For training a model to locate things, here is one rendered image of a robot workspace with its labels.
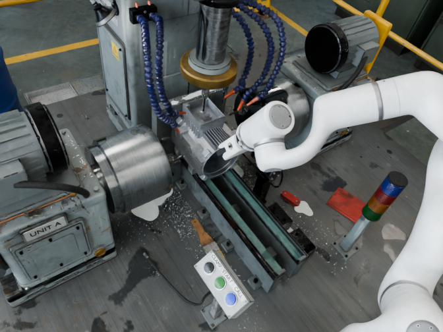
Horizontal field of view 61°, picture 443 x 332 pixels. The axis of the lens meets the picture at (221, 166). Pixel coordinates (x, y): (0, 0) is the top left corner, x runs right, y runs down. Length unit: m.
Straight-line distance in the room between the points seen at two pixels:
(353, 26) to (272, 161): 0.80
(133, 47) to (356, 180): 1.08
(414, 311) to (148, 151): 0.79
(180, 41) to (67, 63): 2.30
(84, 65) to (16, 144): 2.60
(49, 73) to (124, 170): 2.42
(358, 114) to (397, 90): 0.09
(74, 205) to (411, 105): 0.84
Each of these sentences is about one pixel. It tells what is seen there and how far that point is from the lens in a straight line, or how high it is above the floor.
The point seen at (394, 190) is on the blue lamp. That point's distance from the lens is 1.21.
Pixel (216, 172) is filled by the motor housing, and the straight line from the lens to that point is 1.38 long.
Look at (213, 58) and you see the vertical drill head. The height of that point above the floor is 1.38.
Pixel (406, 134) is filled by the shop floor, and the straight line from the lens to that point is 3.53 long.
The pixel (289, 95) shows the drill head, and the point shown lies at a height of 1.16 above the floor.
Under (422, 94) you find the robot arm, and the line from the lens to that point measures 0.92.
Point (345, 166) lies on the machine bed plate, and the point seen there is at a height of 0.80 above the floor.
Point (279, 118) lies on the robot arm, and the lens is 0.88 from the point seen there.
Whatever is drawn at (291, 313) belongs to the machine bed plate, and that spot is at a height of 0.80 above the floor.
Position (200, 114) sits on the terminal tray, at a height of 1.13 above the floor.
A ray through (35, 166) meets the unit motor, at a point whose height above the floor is 1.28.
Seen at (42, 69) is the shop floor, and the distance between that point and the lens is 3.53.
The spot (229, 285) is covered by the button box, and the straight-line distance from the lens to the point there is 1.01.
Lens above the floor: 2.00
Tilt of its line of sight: 49 degrees down
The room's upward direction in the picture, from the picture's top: 11 degrees clockwise
